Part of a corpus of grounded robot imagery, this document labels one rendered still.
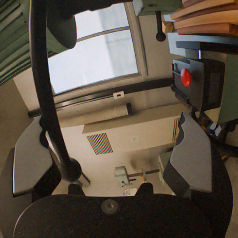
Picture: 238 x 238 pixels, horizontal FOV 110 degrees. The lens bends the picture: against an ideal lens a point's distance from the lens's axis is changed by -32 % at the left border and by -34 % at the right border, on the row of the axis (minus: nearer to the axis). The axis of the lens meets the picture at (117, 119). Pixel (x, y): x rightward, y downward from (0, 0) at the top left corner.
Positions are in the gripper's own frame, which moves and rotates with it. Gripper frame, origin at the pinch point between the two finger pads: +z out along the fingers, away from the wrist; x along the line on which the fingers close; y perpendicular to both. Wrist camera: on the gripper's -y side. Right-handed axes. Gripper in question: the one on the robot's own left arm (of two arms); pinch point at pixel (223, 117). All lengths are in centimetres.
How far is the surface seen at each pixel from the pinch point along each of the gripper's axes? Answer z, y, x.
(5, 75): -2, -68, 13
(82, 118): -90, -64, -107
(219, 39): 17.5, -29.2, 9.7
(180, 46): 11.3, -36.5, 7.9
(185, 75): 6.0, -36.9, 14.3
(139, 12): 13.9, -46.4, 8.3
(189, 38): 17.5, -29.2, -3.1
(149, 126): -70, 22, -95
